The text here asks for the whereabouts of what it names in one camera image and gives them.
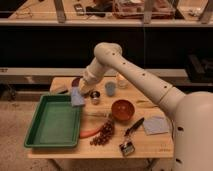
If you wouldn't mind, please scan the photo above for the clear plastic box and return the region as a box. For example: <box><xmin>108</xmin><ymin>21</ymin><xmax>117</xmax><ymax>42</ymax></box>
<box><xmin>112</xmin><ymin>0</ymin><xmax>175</xmax><ymax>19</ymax></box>

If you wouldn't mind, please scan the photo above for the black remote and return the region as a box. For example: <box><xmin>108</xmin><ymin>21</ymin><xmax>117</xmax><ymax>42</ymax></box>
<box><xmin>74</xmin><ymin>4</ymin><xmax>85</xmax><ymax>16</ymax></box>

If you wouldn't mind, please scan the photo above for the bunch of red grapes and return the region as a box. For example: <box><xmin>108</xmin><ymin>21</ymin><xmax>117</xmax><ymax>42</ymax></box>
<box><xmin>90</xmin><ymin>120</ymin><xmax>115</xmax><ymax>145</ymax></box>

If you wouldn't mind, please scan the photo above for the small metal cup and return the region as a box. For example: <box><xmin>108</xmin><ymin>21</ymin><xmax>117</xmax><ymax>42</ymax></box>
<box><xmin>90</xmin><ymin>91</ymin><xmax>100</xmax><ymax>105</ymax></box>

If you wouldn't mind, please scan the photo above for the metal spoon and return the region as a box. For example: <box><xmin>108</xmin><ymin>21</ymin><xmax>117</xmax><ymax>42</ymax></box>
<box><xmin>85</xmin><ymin>113</ymin><xmax>111</xmax><ymax>118</ymax></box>

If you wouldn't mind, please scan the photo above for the orange carrot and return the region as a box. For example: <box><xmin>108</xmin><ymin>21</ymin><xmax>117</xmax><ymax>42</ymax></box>
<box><xmin>79</xmin><ymin>126</ymin><xmax>101</xmax><ymax>139</ymax></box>

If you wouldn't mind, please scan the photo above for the green plastic tray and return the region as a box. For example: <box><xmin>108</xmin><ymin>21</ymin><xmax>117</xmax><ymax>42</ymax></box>
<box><xmin>24</xmin><ymin>95</ymin><xmax>82</xmax><ymax>148</ymax></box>

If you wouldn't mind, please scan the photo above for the purple bowl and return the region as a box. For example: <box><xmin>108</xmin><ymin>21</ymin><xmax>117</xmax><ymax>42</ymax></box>
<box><xmin>71</xmin><ymin>77</ymin><xmax>81</xmax><ymax>87</ymax></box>

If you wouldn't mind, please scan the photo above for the black brush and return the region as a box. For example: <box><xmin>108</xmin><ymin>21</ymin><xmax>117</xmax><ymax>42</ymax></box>
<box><xmin>124</xmin><ymin>117</ymin><xmax>144</xmax><ymax>136</ymax></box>

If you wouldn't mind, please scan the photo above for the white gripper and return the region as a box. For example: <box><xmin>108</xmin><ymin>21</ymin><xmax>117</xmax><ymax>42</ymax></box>
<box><xmin>79</xmin><ymin>74</ymin><xmax>97</xmax><ymax>95</ymax></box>

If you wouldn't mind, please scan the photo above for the yellow banana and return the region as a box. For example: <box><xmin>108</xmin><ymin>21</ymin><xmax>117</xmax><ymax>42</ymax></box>
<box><xmin>136</xmin><ymin>100</ymin><xmax>158</xmax><ymax>108</ymax></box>

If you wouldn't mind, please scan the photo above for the grey cloth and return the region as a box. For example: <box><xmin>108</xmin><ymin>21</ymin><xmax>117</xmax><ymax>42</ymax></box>
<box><xmin>143</xmin><ymin>116</ymin><xmax>169</xmax><ymax>135</ymax></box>

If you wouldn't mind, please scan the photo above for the orange bowl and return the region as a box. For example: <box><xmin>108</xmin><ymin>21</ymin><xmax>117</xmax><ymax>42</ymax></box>
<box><xmin>111</xmin><ymin>100</ymin><xmax>135</xmax><ymax>121</ymax></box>

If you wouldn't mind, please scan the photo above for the blue sponge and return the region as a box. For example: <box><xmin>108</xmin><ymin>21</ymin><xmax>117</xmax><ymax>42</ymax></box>
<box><xmin>71</xmin><ymin>87</ymin><xmax>85</xmax><ymax>107</ymax></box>

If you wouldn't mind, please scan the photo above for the blue cup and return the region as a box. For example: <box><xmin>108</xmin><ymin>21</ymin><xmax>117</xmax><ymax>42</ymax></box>
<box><xmin>105</xmin><ymin>82</ymin><xmax>116</xmax><ymax>97</ymax></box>

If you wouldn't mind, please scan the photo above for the small metal binder clip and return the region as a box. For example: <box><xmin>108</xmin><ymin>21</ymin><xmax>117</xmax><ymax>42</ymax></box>
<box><xmin>119</xmin><ymin>138</ymin><xmax>135</xmax><ymax>157</ymax></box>

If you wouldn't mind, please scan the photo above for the wooden table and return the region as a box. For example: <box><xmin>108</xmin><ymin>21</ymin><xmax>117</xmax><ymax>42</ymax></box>
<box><xmin>28</xmin><ymin>77</ymin><xmax>173</xmax><ymax>159</ymax></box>

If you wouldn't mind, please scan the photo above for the glass candle jar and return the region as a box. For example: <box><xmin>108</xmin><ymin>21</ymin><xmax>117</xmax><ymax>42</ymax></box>
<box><xmin>116</xmin><ymin>74</ymin><xmax>128</xmax><ymax>89</ymax></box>

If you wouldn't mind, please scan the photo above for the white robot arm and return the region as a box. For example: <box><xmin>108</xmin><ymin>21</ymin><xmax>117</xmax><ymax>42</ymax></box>
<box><xmin>79</xmin><ymin>42</ymin><xmax>213</xmax><ymax>171</ymax></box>

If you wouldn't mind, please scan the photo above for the grey block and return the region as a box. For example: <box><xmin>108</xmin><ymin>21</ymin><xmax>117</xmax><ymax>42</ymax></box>
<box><xmin>52</xmin><ymin>85</ymin><xmax>68</xmax><ymax>94</ymax></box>

